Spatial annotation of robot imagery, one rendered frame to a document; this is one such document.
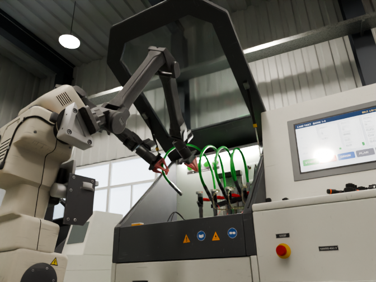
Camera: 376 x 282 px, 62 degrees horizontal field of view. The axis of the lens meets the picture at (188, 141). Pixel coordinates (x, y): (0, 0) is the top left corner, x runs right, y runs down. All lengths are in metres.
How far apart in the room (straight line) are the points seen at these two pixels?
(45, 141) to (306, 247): 0.93
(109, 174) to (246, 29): 4.38
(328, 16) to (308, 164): 5.74
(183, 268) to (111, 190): 5.80
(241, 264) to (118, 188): 5.86
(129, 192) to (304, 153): 5.53
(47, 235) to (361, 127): 1.33
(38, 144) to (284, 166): 1.07
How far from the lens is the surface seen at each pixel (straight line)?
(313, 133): 1.62
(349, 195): 1.22
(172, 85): 1.39
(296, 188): 1.50
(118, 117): 1.09
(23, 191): 1.07
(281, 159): 1.58
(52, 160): 1.11
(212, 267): 1.32
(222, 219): 1.31
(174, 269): 1.40
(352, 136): 1.58
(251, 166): 1.89
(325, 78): 6.33
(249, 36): 7.21
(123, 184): 6.87
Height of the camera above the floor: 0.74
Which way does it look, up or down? 23 degrees up
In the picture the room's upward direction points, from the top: 2 degrees counter-clockwise
